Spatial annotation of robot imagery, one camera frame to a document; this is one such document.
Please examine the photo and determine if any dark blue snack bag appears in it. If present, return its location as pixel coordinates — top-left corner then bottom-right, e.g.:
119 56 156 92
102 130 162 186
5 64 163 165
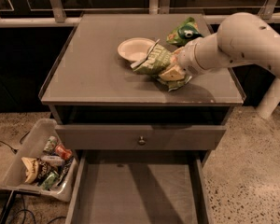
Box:
57 158 74 186

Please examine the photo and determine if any green soda can lower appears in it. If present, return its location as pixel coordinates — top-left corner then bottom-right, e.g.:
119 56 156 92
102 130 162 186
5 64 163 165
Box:
40 171 59 190

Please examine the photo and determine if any black floor cable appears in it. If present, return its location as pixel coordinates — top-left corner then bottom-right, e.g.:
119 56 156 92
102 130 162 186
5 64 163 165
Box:
0 131 31 154

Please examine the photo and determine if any silver white can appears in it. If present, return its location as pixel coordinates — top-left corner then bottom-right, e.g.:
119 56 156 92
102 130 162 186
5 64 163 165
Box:
41 155 64 167

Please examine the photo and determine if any green soda can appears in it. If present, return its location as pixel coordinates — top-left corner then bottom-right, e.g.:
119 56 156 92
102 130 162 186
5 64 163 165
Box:
43 136 58 154
40 171 59 190

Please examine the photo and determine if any green chip bag on counter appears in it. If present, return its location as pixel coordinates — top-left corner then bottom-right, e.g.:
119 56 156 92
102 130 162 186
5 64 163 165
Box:
166 17 203 47

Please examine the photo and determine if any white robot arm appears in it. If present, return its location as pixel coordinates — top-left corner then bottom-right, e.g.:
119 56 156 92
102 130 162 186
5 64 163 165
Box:
160 12 280 119

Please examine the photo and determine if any brown snack bag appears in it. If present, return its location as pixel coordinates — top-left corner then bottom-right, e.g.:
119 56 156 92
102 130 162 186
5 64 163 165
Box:
21 157 59 185

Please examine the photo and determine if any green soda can upper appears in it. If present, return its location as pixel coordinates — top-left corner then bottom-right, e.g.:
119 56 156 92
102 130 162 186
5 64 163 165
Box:
43 136 58 154

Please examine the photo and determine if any round metal drawer knob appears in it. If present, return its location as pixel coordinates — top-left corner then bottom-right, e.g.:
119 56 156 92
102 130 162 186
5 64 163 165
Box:
138 136 147 146

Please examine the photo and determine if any green jalapeno chip bag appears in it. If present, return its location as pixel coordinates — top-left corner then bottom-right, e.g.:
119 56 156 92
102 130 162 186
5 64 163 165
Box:
131 43 192 91

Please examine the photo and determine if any grey top drawer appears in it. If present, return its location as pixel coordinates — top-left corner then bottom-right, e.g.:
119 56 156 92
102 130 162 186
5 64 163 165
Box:
55 125 226 150

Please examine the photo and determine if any white paper bowl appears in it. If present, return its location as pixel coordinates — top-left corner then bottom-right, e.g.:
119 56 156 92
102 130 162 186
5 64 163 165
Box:
118 37 154 63

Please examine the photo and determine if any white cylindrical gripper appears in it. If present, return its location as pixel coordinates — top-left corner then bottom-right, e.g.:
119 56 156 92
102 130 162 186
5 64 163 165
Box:
159 38 208 81

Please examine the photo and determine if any grey drawer cabinet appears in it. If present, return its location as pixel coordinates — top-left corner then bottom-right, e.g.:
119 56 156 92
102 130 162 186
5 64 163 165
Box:
37 13 246 224

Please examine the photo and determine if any red orange soda can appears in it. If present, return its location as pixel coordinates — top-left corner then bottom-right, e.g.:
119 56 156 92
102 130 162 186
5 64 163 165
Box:
55 144 72 161

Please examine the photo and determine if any grey open middle drawer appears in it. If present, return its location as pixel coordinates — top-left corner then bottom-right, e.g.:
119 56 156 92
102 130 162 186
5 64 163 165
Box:
65 150 215 224

